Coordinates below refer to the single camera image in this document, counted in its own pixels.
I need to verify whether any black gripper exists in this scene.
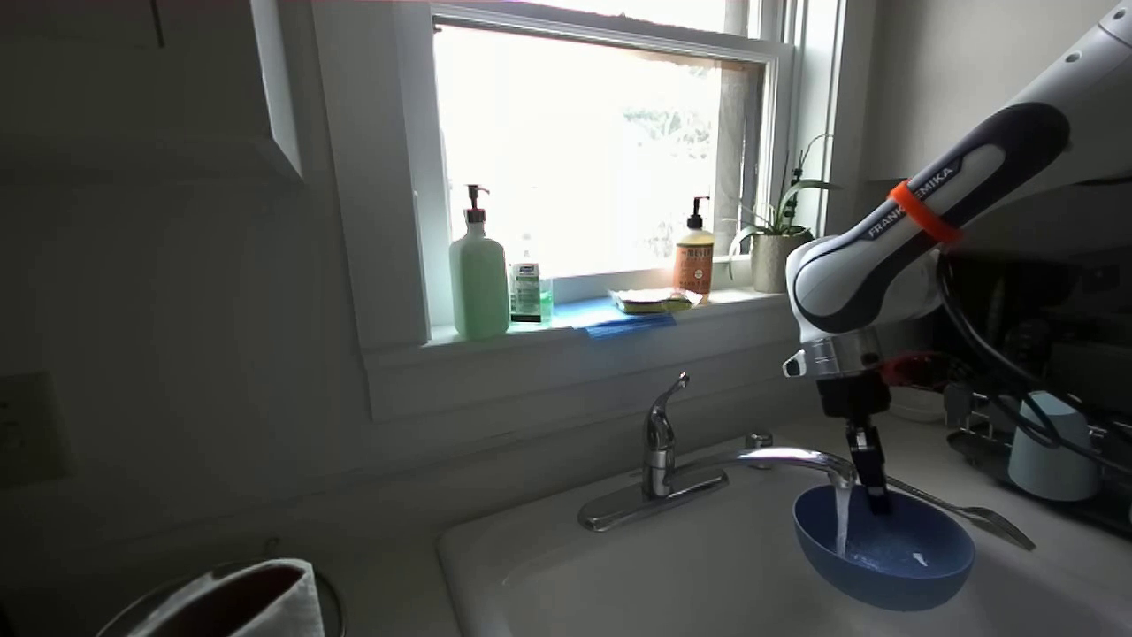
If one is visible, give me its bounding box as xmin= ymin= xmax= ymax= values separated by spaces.
xmin=783 ymin=331 xmax=890 ymax=512

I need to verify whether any green soap dispenser bottle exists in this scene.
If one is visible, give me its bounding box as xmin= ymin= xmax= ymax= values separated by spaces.
xmin=449 ymin=185 xmax=510 ymax=339

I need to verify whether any white potted orchid plant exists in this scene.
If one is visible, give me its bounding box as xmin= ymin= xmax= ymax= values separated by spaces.
xmin=739 ymin=142 xmax=827 ymax=295

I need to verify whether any blue cloth on sill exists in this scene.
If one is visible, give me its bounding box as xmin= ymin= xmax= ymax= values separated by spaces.
xmin=550 ymin=297 xmax=673 ymax=339

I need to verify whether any blue bowl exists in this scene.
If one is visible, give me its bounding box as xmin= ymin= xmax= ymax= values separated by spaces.
xmin=793 ymin=486 xmax=977 ymax=612

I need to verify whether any chrome sink faucet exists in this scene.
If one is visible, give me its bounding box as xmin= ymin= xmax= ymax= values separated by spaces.
xmin=575 ymin=370 xmax=856 ymax=532

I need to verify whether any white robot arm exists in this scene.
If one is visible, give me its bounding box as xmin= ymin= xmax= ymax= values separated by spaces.
xmin=783 ymin=0 xmax=1132 ymax=512

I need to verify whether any white kitchen sink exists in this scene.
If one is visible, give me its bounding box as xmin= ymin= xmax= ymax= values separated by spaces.
xmin=440 ymin=472 xmax=1132 ymax=637

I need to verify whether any light blue cup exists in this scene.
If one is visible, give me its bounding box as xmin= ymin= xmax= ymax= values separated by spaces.
xmin=1007 ymin=394 xmax=1099 ymax=501

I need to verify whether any small green jar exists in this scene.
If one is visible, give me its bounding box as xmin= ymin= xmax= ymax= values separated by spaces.
xmin=510 ymin=262 xmax=550 ymax=323

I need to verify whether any amber soap dispenser bottle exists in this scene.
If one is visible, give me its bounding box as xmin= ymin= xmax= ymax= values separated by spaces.
xmin=673 ymin=196 xmax=715 ymax=295

